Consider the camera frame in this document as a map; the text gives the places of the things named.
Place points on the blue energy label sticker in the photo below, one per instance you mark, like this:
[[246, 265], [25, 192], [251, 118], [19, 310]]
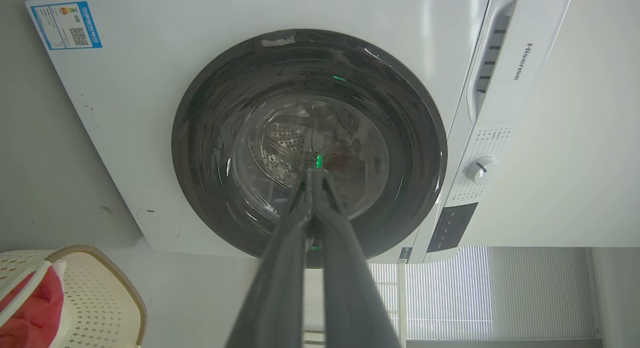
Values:
[[66, 25]]

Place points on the black control display panel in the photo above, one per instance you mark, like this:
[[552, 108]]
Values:
[[452, 227]]

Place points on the dark round washing machine door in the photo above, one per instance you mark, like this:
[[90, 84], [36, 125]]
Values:
[[309, 147]]

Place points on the white vertical window blinds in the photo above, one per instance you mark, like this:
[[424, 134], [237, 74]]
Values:
[[480, 293]]

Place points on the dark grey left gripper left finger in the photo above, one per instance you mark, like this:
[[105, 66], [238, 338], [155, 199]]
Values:
[[280, 288]]

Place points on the white program dial knob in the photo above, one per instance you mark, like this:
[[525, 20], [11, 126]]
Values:
[[480, 170]]

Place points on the white Hisense washing machine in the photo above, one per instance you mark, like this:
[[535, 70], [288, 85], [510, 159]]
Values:
[[150, 113]]

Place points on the white detergent drawer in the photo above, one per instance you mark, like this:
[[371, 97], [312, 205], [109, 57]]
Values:
[[515, 53]]

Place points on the red and white garment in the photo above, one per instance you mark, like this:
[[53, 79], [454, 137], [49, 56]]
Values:
[[30, 308]]

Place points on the white perforated laundry basket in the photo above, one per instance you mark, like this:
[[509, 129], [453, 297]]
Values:
[[95, 298]]

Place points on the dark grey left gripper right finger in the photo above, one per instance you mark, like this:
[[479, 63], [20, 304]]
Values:
[[350, 288]]

